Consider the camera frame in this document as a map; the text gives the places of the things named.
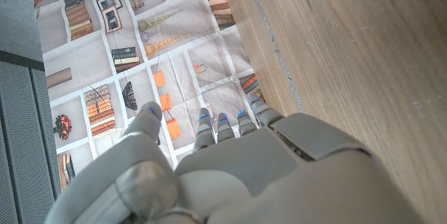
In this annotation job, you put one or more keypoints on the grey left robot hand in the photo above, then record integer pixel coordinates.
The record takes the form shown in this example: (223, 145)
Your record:
(262, 175)

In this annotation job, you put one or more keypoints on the printed bookshelf backdrop cloth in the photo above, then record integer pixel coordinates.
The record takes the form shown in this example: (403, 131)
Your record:
(174, 42)

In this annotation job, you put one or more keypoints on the dark grey perforated panel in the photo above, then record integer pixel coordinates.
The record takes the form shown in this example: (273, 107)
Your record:
(24, 140)

